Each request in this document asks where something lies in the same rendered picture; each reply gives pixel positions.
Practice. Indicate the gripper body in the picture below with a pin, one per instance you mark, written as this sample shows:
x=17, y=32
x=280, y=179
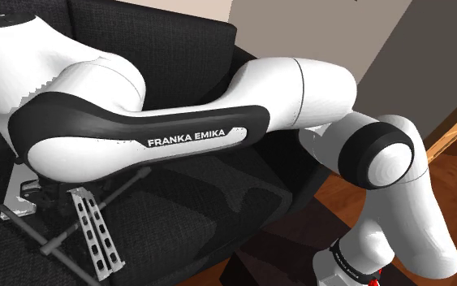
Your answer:
x=54, y=197

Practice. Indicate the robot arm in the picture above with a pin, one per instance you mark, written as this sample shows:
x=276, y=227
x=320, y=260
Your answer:
x=291, y=91

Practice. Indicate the black fabric sofa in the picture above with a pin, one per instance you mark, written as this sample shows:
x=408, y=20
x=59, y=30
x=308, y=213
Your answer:
x=180, y=47

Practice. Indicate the brown wooden table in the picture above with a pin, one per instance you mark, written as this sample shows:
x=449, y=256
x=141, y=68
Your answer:
x=453, y=126

